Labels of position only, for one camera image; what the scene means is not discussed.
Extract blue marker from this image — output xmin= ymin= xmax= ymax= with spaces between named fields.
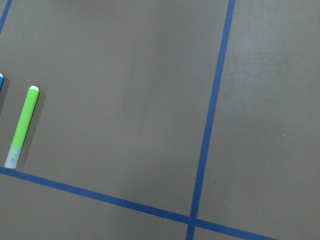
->
xmin=0 ymin=73 xmax=4 ymax=91

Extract green marker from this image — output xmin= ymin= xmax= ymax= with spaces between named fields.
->
xmin=4 ymin=85 xmax=40 ymax=169

